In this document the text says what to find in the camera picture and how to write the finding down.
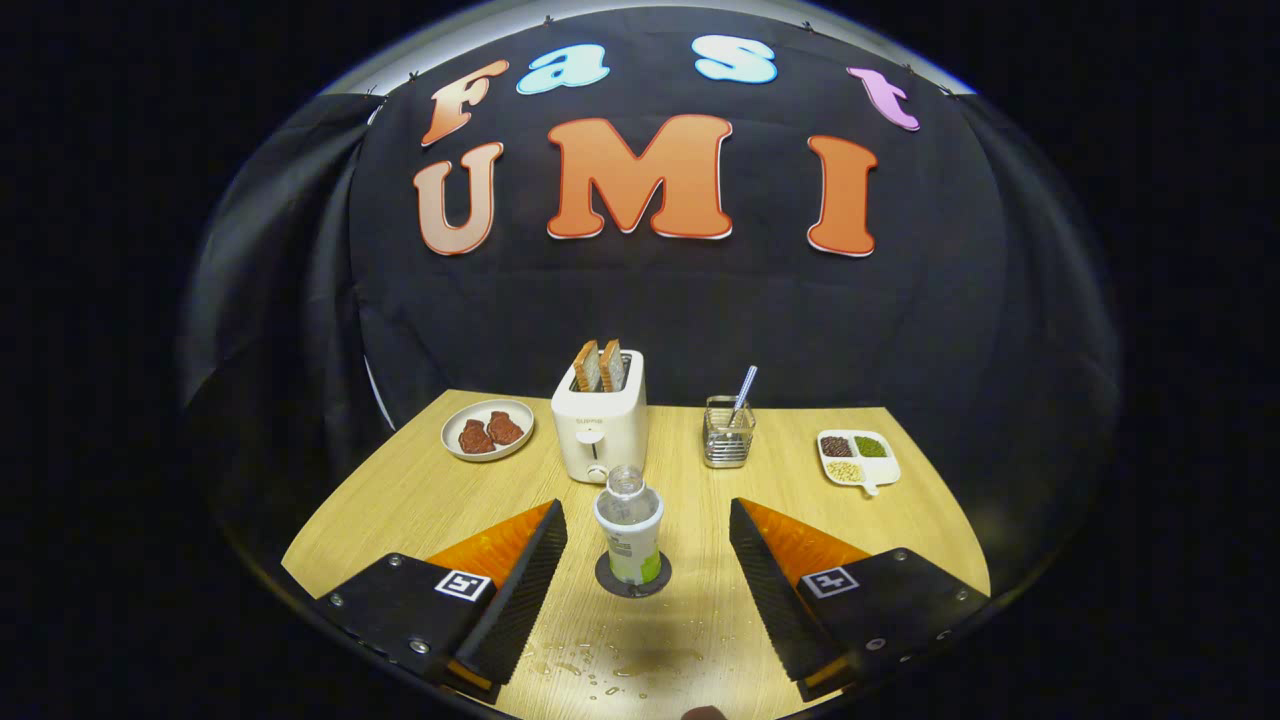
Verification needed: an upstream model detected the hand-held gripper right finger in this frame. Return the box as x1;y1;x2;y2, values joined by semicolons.
728;498;993;703

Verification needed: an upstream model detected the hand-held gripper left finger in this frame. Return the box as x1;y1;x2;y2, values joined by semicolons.
315;500;569;703

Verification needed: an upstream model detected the dark round coaster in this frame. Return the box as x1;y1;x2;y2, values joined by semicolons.
595;550;673;599

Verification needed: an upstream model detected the clear plastic juice bottle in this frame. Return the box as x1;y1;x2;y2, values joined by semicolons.
594;466;665;586

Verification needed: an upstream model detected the wooden table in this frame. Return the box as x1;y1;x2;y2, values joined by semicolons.
282;390;991;720

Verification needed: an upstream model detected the white round plate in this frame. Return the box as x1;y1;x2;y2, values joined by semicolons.
441;399;536;463

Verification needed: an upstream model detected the white divided bean dish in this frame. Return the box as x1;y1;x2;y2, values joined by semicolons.
817;429;902;497

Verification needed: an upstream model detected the white toaster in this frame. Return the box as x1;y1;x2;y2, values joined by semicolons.
551;350;649;485

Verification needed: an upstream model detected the metal wire utensil holder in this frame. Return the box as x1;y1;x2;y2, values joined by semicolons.
703;396;757;469

